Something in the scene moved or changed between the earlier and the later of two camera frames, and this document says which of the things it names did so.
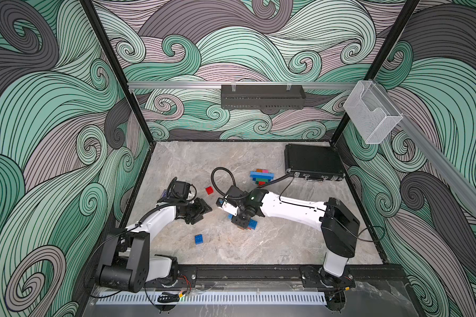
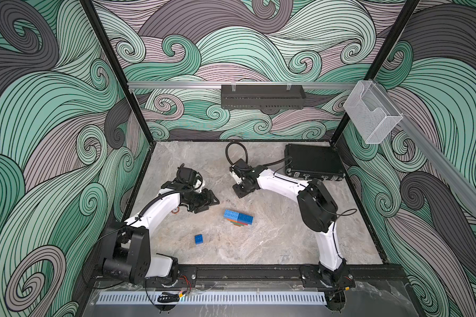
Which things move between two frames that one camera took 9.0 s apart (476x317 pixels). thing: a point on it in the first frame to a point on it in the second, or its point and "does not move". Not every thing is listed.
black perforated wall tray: (262, 96) does not move
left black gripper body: (193, 211) to (198, 201)
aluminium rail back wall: (205, 85) does not move
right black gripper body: (240, 220) to (241, 189)
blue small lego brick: (199, 239) does not move
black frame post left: (118, 70) does not move
